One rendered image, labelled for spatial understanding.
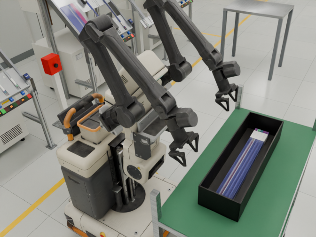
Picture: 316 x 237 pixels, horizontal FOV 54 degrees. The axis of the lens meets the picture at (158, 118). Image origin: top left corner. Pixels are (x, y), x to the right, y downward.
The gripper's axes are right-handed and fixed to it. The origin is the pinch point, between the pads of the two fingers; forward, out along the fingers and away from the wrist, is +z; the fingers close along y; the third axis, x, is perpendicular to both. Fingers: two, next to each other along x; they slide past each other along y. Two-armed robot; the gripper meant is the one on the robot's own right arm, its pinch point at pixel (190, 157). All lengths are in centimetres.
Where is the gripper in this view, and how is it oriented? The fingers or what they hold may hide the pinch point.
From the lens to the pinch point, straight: 127.9
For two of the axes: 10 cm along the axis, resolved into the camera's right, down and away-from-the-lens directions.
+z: 4.2, 8.5, 3.3
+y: 5.5, -5.2, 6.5
